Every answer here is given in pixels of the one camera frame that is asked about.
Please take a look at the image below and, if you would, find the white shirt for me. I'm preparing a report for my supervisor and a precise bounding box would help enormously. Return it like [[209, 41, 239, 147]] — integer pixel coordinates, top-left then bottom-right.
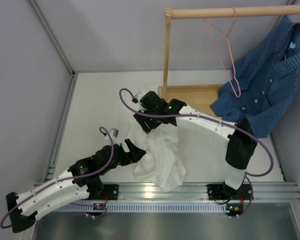
[[127, 120, 187, 193]]

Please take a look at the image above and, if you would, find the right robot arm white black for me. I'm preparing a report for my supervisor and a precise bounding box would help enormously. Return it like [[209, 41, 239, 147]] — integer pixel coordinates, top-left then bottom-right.
[[105, 105, 257, 199]]

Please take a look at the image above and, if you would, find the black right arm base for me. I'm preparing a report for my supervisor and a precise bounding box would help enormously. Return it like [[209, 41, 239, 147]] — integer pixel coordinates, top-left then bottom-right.
[[207, 183, 253, 204]]

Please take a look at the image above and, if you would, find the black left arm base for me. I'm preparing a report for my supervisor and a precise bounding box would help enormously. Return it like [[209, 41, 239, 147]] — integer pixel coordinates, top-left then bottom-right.
[[99, 184, 119, 201]]

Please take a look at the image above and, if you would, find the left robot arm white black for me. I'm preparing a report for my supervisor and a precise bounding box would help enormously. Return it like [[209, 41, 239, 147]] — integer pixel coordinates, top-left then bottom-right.
[[5, 91, 186, 233]]

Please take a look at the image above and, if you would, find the blue checkered shirt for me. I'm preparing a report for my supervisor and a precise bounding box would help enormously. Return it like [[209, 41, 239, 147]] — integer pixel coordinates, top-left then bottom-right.
[[210, 16, 300, 139]]

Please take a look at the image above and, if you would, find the wooden clothes rack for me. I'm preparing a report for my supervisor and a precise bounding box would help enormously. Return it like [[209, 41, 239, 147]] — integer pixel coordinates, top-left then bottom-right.
[[158, 5, 300, 118]]

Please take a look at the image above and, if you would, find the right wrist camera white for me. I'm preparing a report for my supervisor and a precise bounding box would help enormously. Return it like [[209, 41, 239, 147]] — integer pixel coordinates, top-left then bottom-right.
[[132, 91, 146, 104]]

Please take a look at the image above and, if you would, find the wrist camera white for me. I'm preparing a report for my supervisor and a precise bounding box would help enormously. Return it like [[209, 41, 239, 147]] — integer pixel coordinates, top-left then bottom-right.
[[132, 91, 146, 104], [105, 128, 119, 139]]

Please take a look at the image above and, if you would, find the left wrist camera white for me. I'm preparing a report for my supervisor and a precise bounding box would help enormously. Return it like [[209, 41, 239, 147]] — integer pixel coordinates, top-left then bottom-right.
[[105, 128, 119, 139]]

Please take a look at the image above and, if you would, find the aluminium corner frame post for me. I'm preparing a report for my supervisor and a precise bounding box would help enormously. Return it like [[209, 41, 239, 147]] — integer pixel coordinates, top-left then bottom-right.
[[26, 0, 77, 175]]

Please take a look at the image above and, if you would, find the slotted cable duct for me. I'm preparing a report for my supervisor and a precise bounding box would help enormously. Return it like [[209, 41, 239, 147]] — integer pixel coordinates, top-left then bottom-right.
[[57, 202, 241, 213]]

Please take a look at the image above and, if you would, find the pink wire hanger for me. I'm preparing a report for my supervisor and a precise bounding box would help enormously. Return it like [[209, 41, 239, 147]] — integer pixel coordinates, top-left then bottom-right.
[[203, 6, 241, 98]]

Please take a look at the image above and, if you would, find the aluminium mounting rail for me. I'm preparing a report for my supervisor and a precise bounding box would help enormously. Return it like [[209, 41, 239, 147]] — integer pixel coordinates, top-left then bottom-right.
[[34, 182, 300, 201]]

